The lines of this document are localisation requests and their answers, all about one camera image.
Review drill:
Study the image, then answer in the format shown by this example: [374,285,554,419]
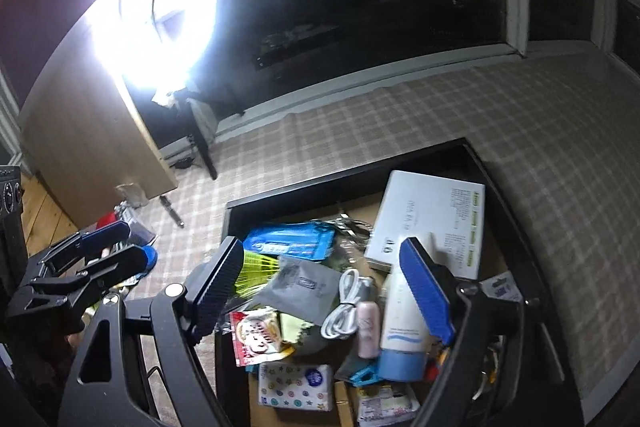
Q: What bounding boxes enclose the white lotion bottle blue cap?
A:
[377,264,456,382]

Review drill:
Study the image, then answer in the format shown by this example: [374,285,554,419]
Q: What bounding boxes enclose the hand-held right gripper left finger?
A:
[59,235,246,427]

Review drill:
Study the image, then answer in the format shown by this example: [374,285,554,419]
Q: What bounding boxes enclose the white charging cable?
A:
[320,269,376,340]

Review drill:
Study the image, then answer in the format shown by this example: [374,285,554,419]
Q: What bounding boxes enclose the silver metal clips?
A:
[327,212,375,242]

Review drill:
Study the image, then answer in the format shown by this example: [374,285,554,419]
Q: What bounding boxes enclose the black container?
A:
[215,137,583,427]

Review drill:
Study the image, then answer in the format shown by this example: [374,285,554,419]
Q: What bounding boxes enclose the blue toothbrush package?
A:
[243,221,336,264]

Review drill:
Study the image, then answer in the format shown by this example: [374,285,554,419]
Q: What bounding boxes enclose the ring light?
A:
[87,0,226,90]

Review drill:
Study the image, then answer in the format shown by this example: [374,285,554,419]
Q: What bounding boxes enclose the wooden plank headboard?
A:
[20,174,81,258]

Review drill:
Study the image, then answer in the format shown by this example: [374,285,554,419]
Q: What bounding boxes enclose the white printed sachet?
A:
[357,384,421,423]

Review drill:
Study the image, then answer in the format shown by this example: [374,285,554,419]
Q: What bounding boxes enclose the yellow shuttlecock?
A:
[235,252,281,298]

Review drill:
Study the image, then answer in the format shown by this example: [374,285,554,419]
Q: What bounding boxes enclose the white cardboard box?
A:
[365,170,486,280]

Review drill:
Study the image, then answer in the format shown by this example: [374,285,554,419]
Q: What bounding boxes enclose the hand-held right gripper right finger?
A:
[398,236,571,427]

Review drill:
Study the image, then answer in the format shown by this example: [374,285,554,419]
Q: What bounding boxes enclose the white blue label packet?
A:
[482,272,523,303]

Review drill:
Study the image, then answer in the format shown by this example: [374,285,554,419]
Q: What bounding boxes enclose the pale green plastic clip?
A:
[280,312,311,343]

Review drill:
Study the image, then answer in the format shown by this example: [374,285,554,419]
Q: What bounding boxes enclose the small pink bottle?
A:
[356,300,383,358]

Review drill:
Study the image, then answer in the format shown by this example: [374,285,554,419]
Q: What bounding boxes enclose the sticker print tissue pack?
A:
[257,362,335,413]

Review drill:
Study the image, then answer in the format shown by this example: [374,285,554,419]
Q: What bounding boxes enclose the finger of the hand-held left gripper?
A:
[27,221,132,280]
[7,245,148,333]

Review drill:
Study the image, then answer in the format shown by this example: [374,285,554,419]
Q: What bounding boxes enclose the blue plastic clip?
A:
[350,359,381,388]

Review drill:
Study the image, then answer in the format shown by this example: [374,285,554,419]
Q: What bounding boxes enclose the blue round lid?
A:
[131,246,159,280]

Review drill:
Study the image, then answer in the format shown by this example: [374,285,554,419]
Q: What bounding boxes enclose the dark grey foil pouch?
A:
[260,255,343,325]

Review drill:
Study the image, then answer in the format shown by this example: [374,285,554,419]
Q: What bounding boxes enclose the light wooden board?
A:
[20,42,181,228]

